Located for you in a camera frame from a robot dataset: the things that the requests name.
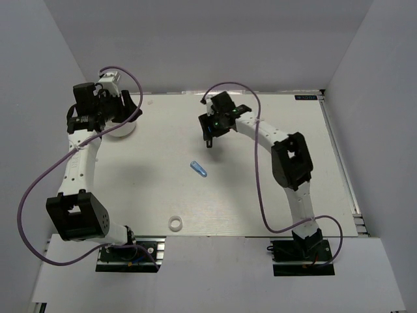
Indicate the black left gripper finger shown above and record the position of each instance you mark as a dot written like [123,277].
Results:
[129,114]
[127,100]

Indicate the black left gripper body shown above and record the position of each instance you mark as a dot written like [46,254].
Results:
[113,107]

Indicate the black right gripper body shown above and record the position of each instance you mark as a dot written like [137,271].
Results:
[215,123]

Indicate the blue cap black highlighter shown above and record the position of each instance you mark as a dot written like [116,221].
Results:
[207,136]

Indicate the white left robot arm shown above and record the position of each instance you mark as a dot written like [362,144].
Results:
[75,211]

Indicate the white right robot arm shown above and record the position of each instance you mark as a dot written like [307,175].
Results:
[290,159]

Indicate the white round divided organizer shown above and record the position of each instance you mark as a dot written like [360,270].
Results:
[122,131]

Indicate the right black logo sticker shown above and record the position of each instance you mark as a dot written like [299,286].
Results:
[306,97]

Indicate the clear tape roll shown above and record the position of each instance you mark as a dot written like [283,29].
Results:
[175,223]

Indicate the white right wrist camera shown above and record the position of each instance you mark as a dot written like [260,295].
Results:
[208,104]

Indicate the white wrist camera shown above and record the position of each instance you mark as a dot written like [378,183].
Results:
[110,81]
[208,104]

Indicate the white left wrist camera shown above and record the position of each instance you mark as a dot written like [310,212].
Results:
[110,81]

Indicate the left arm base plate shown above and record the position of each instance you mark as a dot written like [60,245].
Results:
[132,260]

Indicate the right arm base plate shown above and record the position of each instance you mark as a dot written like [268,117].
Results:
[289,261]

